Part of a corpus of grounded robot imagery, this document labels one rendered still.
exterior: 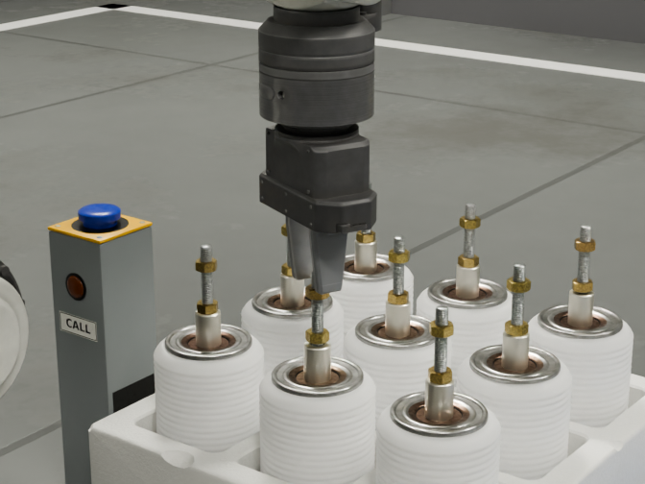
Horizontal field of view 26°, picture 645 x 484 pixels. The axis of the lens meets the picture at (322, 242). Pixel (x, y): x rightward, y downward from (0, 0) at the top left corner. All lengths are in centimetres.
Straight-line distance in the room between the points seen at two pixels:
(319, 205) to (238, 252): 117
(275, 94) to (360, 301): 36
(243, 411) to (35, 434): 49
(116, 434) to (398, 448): 28
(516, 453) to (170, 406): 29
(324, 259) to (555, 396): 22
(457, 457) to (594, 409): 24
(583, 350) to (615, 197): 131
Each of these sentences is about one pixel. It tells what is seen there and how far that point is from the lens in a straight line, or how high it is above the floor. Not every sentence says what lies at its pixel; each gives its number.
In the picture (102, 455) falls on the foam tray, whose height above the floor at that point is 16.
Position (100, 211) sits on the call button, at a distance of 132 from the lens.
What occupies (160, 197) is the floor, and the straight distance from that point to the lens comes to 250.
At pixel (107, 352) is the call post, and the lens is 133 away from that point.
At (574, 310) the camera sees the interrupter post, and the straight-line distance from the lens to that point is 127.
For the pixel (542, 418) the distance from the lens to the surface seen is 116.
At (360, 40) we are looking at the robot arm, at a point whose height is 53.
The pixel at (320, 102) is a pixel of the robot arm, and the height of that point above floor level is 49.
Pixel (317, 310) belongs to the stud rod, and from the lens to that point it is 112.
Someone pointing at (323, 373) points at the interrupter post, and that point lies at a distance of 114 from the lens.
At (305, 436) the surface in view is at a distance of 112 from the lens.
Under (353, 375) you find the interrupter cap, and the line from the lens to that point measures 115.
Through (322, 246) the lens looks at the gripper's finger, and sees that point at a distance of 108.
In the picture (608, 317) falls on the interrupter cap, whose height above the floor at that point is 25.
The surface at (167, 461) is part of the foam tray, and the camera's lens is 119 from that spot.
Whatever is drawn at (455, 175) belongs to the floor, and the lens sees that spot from 263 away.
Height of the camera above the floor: 73
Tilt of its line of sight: 19 degrees down
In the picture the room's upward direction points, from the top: straight up
